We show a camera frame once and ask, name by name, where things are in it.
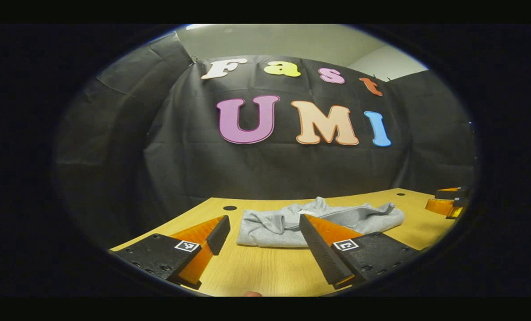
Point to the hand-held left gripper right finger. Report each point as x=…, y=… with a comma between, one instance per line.
x=316, y=247

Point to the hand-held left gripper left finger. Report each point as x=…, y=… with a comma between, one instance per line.
x=220, y=234

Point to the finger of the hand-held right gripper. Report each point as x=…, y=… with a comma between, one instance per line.
x=451, y=193
x=439, y=207

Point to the grey sweatshirt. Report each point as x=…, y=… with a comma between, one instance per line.
x=270, y=227

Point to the black backdrop cloth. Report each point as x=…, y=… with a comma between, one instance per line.
x=203, y=169

